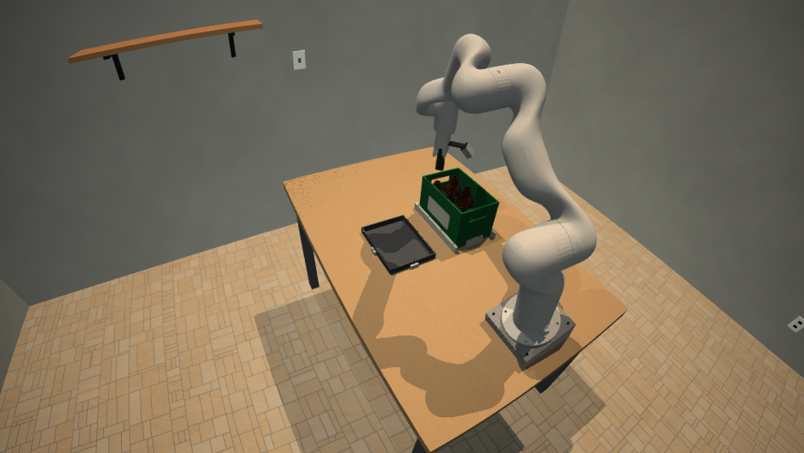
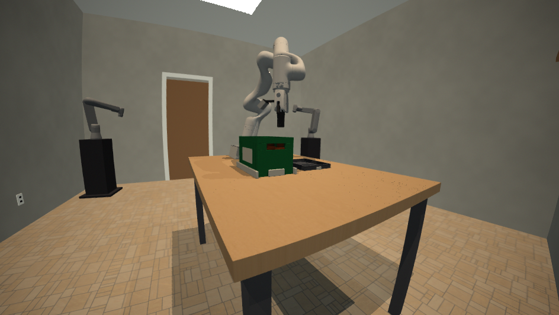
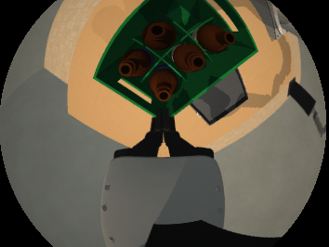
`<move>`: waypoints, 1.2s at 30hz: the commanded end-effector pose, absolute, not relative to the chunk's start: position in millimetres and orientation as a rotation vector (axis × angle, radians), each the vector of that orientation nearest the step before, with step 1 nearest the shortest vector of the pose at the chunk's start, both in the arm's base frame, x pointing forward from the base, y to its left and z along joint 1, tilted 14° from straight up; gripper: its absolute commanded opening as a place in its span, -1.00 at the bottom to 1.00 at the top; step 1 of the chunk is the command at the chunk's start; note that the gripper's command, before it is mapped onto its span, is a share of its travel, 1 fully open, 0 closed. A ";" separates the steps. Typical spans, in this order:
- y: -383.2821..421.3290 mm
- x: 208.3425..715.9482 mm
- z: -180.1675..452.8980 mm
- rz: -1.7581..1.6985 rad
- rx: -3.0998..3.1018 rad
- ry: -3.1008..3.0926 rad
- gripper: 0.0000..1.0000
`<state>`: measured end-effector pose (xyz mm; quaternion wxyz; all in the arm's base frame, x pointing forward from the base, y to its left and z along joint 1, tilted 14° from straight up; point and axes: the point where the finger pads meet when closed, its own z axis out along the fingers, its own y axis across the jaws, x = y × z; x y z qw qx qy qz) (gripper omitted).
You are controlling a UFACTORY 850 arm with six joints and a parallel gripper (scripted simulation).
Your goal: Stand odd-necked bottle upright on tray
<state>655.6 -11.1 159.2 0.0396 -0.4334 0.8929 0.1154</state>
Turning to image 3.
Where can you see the brown glass bottle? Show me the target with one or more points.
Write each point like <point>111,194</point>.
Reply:
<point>162,80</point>
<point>213,38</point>
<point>136,62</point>
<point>159,36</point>
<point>188,57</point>

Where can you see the green crate with dividers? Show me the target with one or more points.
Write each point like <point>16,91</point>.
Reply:
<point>191,85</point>

